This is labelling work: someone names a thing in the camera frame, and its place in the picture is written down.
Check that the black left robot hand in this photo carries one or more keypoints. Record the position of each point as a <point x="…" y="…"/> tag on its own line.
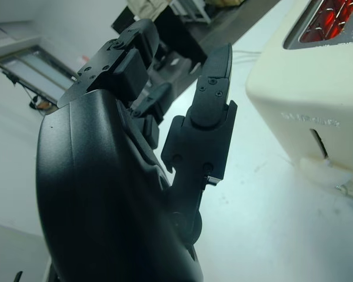
<point x="106" y="191"/>

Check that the white toaster lever knob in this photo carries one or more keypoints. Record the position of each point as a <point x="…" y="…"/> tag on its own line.
<point x="323" y="173"/>

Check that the toaster dial knob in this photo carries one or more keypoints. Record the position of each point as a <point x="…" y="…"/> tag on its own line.
<point x="347" y="188"/>

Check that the glass door panel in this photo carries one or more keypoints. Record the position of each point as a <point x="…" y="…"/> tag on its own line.
<point x="41" y="70"/>

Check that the cream two-slot toaster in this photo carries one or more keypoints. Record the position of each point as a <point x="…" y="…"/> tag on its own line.
<point x="297" y="94"/>

